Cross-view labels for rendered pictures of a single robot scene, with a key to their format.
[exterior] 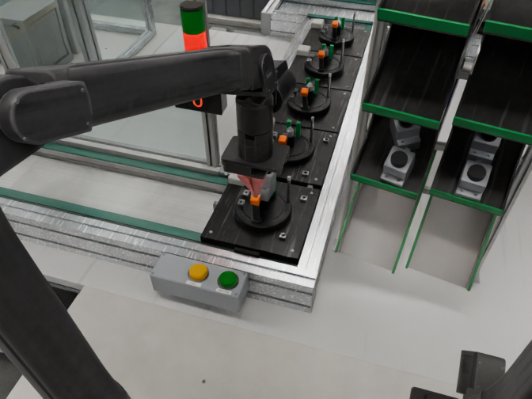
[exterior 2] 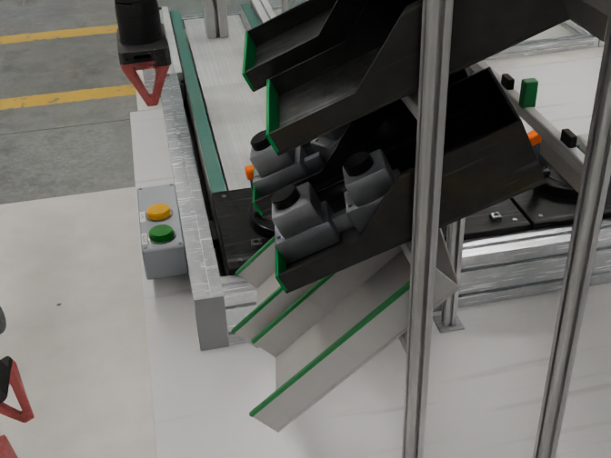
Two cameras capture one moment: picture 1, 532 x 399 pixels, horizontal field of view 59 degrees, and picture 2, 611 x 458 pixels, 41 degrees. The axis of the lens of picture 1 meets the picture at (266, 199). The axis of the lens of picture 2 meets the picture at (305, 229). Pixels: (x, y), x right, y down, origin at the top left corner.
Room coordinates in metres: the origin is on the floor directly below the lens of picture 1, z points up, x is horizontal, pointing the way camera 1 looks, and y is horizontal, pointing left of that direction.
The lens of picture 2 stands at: (0.31, -1.03, 1.70)
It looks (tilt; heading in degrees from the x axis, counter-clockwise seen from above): 33 degrees down; 63
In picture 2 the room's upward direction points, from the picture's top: 2 degrees counter-clockwise
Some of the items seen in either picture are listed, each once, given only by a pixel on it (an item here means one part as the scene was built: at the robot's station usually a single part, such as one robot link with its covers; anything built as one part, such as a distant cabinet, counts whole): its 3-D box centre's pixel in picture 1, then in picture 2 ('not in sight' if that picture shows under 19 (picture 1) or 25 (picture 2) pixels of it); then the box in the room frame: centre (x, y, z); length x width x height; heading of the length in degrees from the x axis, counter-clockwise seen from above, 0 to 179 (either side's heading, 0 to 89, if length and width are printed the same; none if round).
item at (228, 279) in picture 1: (228, 280); (161, 235); (0.61, 0.08, 0.96); 0.04 x 0.04 x 0.02
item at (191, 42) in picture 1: (195, 41); not in sight; (0.98, 0.16, 1.33); 0.05 x 0.05 x 0.05
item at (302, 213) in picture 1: (263, 214); (291, 223); (0.82, 0.01, 0.96); 0.24 x 0.24 x 0.02; 73
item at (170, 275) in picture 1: (199, 281); (161, 228); (0.63, 0.15, 0.93); 0.21 x 0.07 x 0.06; 73
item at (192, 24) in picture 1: (192, 18); not in sight; (0.98, 0.16, 1.38); 0.05 x 0.05 x 0.05
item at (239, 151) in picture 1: (255, 142); (139, 24); (0.61, 0.02, 1.34); 0.10 x 0.07 x 0.07; 73
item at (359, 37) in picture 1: (337, 28); not in sight; (1.76, -0.28, 1.01); 0.24 x 0.24 x 0.13; 73
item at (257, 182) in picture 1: (249, 174); (146, 71); (0.61, 0.03, 1.27); 0.07 x 0.07 x 0.09; 73
